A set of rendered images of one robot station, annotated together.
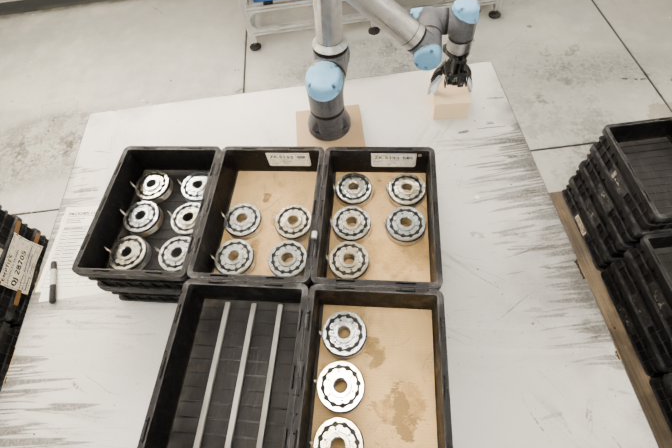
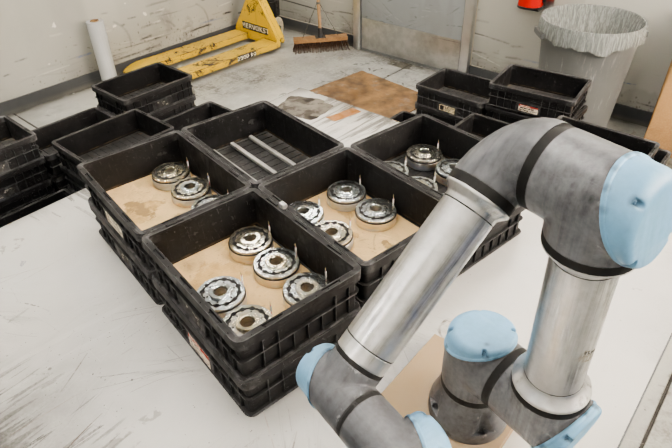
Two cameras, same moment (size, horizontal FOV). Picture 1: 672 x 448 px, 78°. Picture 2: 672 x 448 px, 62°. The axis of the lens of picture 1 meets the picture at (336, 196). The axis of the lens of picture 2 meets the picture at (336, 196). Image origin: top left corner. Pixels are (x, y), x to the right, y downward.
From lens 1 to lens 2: 141 cm
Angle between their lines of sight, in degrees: 78
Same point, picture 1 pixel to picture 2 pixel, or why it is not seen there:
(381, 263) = (222, 265)
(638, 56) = not seen: outside the picture
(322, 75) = (481, 327)
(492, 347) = (88, 326)
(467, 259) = (149, 381)
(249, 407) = (244, 164)
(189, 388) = (290, 150)
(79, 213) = not seen: hidden behind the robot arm
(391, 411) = (147, 206)
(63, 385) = not seen: hidden behind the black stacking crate
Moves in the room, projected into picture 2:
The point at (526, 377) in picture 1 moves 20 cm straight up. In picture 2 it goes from (47, 325) to (18, 260)
